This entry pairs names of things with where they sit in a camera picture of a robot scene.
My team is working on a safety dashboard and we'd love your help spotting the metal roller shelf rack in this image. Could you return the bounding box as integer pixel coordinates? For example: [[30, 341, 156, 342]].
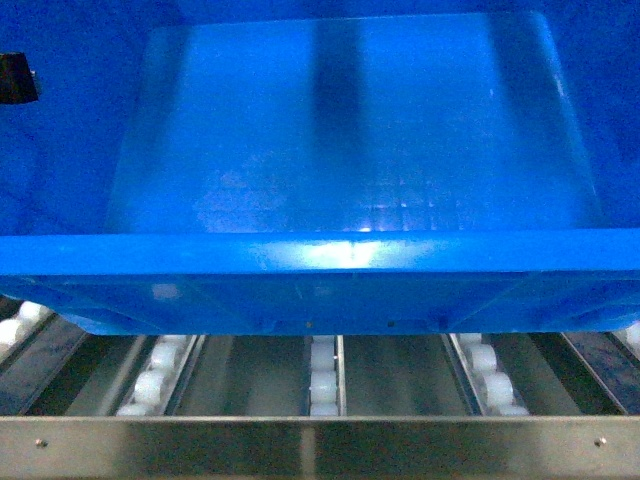
[[1, 299, 639, 479]]

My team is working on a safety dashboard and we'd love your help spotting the black gripper finger in crate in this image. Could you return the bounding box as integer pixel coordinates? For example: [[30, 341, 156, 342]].
[[0, 52, 39, 104]]

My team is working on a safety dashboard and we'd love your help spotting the blue plastic crate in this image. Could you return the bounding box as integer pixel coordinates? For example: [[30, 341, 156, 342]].
[[1, 1, 639, 336]]

